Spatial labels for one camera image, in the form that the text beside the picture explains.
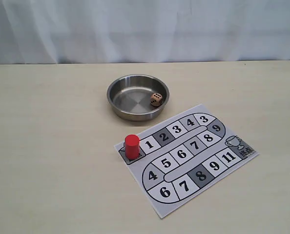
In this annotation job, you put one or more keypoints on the printed paper game board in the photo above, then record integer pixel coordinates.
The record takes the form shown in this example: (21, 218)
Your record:
(183, 156)

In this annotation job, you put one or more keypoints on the wooden die black pips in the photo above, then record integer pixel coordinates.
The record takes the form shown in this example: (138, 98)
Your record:
(156, 99)

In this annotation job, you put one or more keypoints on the red cylinder game piece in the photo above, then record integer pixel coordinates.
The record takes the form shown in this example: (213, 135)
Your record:
(132, 146)

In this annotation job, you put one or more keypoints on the white curtain backdrop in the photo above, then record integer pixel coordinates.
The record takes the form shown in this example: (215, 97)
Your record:
(129, 31)

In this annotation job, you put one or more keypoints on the stainless steel round bowl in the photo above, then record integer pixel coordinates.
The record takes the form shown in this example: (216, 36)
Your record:
(129, 97)

